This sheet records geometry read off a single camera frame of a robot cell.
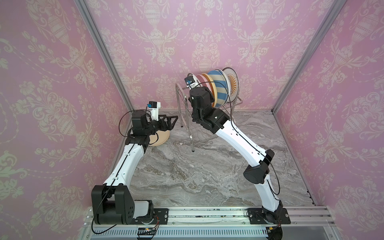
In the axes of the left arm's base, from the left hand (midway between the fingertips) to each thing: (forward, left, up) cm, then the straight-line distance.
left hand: (172, 117), depth 78 cm
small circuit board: (-46, +11, -33) cm, 58 cm away
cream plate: (-11, +5, -2) cm, 13 cm away
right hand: (+6, -17, +15) cm, 23 cm away
